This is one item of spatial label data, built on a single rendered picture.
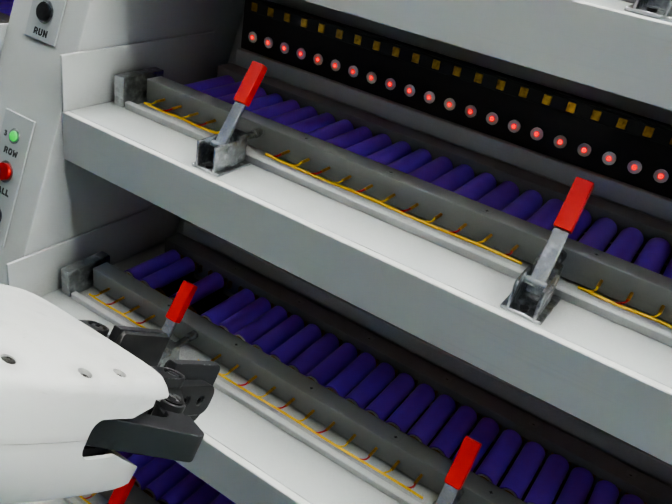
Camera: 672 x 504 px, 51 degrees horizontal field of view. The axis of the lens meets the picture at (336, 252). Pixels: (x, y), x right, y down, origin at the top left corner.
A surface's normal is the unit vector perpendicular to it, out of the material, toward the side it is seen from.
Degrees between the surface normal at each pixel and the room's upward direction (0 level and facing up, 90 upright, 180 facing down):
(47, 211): 90
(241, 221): 110
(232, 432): 20
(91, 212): 90
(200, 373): 90
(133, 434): 84
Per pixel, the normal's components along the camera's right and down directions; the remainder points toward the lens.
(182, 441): 0.55, 0.27
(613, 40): -0.55, 0.34
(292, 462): 0.15, -0.85
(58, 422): 0.84, 0.22
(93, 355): 0.51, -0.86
